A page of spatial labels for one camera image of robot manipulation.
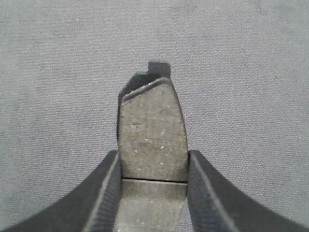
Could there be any dark brake pad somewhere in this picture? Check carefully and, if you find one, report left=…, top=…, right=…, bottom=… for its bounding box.
left=116, top=61, right=189, bottom=232

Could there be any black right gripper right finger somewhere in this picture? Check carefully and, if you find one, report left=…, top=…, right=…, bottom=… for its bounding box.
left=187, top=150, right=309, bottom=232

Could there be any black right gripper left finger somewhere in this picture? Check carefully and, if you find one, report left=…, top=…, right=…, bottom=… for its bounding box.
left=5, top=150, right=121, bottom=232

